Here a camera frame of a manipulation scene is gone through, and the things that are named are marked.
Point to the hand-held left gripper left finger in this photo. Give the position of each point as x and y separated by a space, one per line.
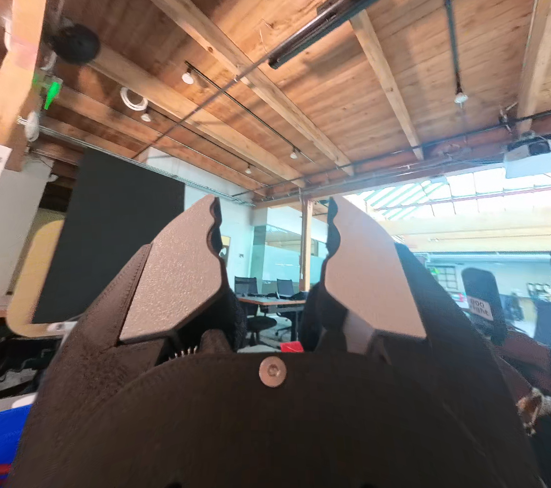
176 277

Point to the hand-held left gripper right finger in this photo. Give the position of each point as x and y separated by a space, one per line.
370 281

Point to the red plastic bin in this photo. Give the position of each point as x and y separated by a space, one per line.
292 347

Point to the person's right hand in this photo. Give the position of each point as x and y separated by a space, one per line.
521 359

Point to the black office chair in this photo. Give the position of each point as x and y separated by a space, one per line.
260 326
245 285
285 286

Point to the black board on white stand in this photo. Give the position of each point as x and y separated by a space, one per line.
116 230

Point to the wooden office desk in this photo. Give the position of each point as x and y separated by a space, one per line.
271 301

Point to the white ceiling projector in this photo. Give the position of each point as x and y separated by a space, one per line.
527 157

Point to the white ceiling sensor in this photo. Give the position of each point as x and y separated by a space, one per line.
32 126

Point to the white paper notice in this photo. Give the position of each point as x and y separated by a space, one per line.
4 157

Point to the green exit sign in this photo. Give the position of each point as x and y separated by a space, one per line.
51 92

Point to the blue bin with tag sticker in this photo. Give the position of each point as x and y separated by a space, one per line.
13 432

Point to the black ceiling speaker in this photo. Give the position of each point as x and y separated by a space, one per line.
75 44

